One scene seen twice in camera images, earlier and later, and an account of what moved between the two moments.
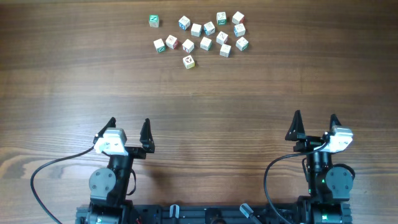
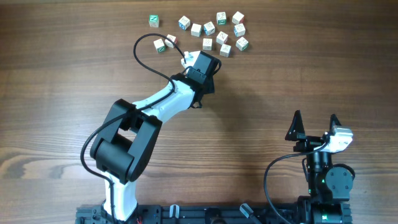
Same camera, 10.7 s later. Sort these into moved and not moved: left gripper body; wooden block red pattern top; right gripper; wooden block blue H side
Moved: left gripper body
Not moved: wooden block blue H side; wooden block red pattern top; right gripper
